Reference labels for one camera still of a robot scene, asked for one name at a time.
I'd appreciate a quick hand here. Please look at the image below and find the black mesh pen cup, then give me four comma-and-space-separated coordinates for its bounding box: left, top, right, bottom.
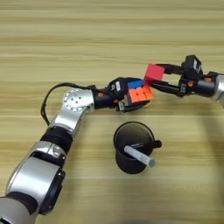
113, 121, 156, 175

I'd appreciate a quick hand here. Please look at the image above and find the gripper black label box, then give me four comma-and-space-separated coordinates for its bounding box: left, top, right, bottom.
181, 54, 203, 80
108, 77, 130, 100

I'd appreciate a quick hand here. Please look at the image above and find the red cube block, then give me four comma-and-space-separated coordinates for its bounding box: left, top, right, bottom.
143, 63, 166, 86

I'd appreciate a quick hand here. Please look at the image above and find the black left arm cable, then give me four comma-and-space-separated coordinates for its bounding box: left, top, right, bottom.
39, 82, 97, 126

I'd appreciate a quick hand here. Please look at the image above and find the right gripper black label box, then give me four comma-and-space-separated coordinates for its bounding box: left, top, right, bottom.
181, 54, 203, 80

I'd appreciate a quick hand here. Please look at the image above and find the multicolour puzzle cube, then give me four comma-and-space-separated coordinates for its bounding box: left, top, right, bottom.
127, 79, 155, 104

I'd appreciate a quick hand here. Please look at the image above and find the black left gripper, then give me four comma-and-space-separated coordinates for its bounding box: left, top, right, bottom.
93, 76, 151, 113

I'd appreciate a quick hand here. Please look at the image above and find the grey marker pen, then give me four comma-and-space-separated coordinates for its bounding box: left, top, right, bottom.
123, 144, 156, 168

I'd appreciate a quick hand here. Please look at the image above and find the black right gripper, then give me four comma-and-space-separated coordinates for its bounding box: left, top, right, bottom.
148, 63, 219, 98

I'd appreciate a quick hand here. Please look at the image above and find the black marker pen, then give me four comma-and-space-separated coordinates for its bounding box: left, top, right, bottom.
129, 139, 163, 151

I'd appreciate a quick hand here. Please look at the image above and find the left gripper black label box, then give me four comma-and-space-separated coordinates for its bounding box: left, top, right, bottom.
108, 77, 130, 100

